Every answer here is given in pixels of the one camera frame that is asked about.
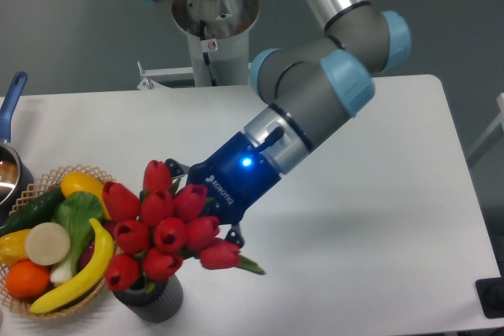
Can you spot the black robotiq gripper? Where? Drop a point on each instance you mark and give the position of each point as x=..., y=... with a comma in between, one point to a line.
x=236, y=176

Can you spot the red tulip bouquet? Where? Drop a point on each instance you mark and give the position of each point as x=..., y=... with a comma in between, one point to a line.
x=158, y=229

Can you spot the dark grey ribbed vase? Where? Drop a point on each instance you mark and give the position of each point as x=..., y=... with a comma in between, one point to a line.
x=154, y=302

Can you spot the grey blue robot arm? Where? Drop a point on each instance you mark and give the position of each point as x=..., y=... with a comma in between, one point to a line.
x=309, y=92

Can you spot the purple red vegetable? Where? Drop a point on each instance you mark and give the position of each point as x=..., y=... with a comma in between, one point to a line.
x=88, y=252

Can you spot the yellow banana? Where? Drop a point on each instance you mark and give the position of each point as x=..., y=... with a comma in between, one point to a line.
x=86, y=279

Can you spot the green bok choy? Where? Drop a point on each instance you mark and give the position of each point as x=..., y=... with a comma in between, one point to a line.
x=74, y=214

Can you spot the yellow squash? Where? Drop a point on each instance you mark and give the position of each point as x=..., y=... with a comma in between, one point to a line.
x=82, y=182

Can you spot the beige round disc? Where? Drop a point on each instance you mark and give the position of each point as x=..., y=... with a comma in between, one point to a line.
x=47, y=244

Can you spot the green cucumber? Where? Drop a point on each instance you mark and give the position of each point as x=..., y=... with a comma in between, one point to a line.
x=39, y=210

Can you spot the orange fruit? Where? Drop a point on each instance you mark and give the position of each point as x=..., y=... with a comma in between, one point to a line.
x=26, y=279

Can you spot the yellow bell pepper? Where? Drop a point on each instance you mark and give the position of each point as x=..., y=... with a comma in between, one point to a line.
x=12, y=247

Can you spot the woven wicker basket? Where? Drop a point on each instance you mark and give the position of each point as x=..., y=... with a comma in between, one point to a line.
x=42, y=185

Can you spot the black device at table edge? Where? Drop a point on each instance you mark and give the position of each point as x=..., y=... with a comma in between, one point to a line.
x=490, y=294

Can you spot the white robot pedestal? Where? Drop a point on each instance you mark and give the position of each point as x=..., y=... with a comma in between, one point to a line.
x=217, y=34

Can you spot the blue handled saucepan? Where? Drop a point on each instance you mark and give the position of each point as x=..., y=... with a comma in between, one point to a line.
x=15, y=176

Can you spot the white furniture frame right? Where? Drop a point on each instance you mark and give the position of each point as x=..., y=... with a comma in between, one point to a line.
x=491, y=134

